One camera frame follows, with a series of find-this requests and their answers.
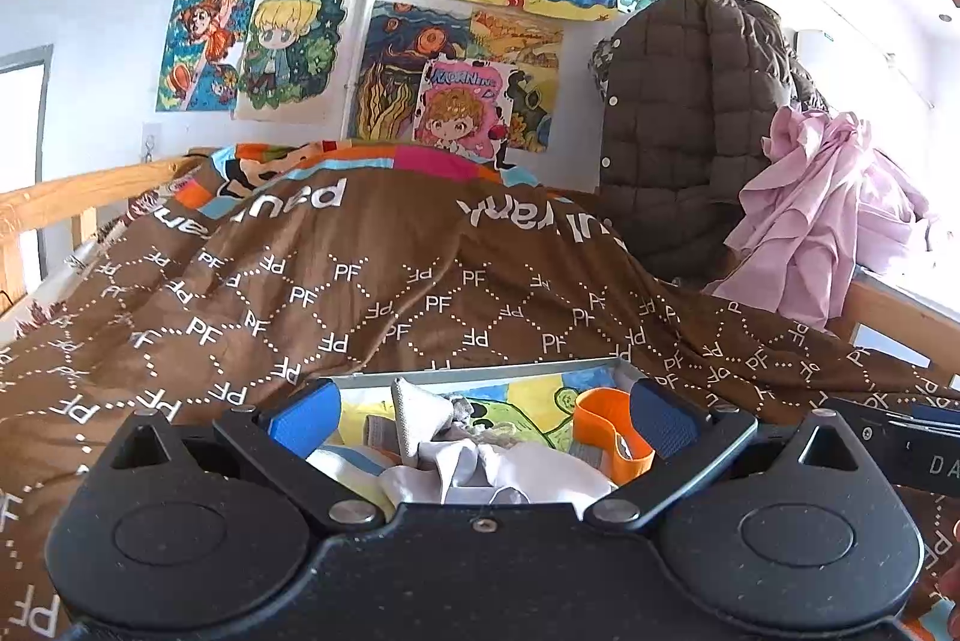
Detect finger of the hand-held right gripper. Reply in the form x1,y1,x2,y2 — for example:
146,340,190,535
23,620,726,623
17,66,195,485
823,393,960,445

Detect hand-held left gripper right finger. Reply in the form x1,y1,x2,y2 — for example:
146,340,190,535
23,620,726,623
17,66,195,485
583,377,861,535

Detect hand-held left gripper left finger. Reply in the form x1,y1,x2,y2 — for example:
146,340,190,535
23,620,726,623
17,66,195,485
111,378,387,535

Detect grey face mask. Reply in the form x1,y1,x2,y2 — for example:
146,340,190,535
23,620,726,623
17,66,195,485
388,375,452,463

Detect grey drawstring pouch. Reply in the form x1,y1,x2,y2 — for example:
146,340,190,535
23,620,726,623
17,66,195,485
379,435,526,507

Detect grey tray with cartoon print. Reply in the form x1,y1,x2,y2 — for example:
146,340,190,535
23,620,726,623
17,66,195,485
310,356,662,508

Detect brown printed blanket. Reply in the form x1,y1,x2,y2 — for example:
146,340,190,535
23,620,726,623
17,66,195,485
0,140,960,641

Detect white cloth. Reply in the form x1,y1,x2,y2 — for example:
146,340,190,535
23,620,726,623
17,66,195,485
484,442,605,508

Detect pink garment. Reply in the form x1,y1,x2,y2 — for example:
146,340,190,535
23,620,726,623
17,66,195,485
707,103,940,332

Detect brown quilted jacket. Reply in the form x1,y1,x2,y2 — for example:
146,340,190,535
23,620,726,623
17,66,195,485
591,0,835,295

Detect dark plant cartoon poster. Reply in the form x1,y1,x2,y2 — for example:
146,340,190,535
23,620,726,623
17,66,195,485
506,69,557,156

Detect pink-framed cartoon child poster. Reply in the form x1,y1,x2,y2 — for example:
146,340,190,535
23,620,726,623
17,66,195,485
411,56,520,152

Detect swirly night painting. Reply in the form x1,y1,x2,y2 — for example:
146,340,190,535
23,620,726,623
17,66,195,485
347,0,475,145

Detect window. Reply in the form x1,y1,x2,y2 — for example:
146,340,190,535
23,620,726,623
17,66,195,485
0,43,55,186

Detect yellow landscape painting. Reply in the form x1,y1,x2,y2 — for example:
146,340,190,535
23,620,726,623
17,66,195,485
467,5,565,68

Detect wooden bed rail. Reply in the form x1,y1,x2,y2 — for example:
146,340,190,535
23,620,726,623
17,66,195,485
0,152,197,313
842,272,960,388

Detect blond figure wall poster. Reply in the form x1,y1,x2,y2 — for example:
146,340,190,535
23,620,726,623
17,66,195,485
235,0,370,126

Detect orange-haired girl wall poster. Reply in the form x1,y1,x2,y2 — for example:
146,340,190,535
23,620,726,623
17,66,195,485
154,0,257,115

